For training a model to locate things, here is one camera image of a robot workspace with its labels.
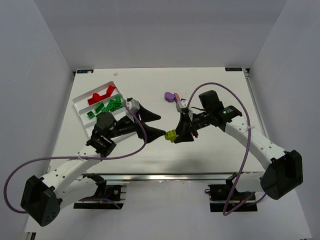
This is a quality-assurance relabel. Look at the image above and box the lime lego brick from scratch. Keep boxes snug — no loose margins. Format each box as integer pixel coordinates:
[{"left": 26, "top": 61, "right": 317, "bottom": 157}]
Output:
[{"left": 164, "top": 129, "right": 177, "bottom": 143}]

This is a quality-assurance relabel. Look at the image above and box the green small lego brick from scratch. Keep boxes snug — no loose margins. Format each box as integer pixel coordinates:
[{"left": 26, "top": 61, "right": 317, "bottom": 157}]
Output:
[{"left": 86, "top": 111, "right": 95, "bottom": 119}]

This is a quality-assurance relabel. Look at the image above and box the purple rounded lego stack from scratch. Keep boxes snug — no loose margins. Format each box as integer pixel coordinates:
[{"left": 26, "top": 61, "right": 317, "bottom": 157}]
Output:
[{"left": 164, "top": 92, "right": 176, "bottom": 103}]

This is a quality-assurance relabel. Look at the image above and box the red rounded lego brick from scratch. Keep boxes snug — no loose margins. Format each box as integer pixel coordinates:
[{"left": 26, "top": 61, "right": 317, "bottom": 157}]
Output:
[{"left": 87, "top": 93, "right": 108, "bottom": 106}]

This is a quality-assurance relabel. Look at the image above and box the green square brick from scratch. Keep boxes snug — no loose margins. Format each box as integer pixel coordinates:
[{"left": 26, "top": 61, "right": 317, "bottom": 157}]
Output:
[{"left": 101, "top": 105, "right": 115, "bottom": 113}]

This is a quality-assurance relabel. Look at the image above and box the green long brick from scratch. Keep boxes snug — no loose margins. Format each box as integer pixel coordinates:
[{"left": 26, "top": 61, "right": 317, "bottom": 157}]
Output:
[{"left": 94, "top": 102, "right": 105, "bottom": 113}]

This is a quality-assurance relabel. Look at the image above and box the red sloped lego brick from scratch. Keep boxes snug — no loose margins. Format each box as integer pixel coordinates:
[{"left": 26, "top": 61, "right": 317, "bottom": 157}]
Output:
[{"left": 106, "top": 85, "right": 116, "bottom": 98}]

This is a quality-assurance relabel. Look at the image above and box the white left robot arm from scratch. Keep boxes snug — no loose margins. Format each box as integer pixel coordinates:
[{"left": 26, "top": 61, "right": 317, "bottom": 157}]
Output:
[{"left": 20, "top": 99, "right": 166, "bottom": 227}]

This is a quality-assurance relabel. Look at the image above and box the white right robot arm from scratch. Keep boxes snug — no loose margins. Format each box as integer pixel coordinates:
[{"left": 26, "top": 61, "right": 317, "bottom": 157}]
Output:
[{"left": 174, "top": 90, "right": 303, "bottom": 200}]

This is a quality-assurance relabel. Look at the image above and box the white divided sorting tray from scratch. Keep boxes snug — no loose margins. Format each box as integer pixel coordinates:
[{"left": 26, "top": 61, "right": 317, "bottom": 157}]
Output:
[{"left": 72, "top": 81, "right": 126, "bottom": 137}]

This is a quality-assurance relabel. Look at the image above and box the blue label sticker right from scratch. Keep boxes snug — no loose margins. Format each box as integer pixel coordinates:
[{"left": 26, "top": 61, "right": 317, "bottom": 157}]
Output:
[{"left": 224, "top": 67, "right": 243, "bottom": 72}]

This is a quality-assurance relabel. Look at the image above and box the blue label sticker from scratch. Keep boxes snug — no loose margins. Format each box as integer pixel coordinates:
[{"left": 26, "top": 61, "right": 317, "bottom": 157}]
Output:
[
  {"left": 224, "top": 67, "right": 243, "bottom": 72},
  {"left": 76, "top": 69, "right": 94, "bottom": 74}
]

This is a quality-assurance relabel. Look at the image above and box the blue label sticker left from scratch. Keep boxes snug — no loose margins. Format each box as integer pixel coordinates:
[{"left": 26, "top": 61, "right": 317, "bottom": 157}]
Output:
[{"left": 76, "top": 69, "right": 94, "bottom": 74}]

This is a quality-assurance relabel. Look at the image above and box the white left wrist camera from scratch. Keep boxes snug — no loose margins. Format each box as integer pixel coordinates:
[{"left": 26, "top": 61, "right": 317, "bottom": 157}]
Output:
[{"left": 124, "top": 98, "right": 140, "bottom": 122}]

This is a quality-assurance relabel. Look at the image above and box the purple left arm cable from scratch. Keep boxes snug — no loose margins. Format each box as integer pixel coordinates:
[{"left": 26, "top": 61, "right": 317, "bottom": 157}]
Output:
[{"left": 3, "top": 99, "right": 148, "bottom": 214}]

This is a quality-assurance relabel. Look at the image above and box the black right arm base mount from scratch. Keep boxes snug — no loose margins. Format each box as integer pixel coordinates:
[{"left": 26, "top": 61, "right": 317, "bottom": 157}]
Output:
[{"left": 204, "top": 173, "right": 258, "bottom": 213}]

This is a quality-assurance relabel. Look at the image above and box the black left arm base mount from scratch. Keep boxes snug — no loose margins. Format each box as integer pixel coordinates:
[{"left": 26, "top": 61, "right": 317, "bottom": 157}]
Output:
[{"left": 73, "top": 173, "right": 127, "bottom": 210}]

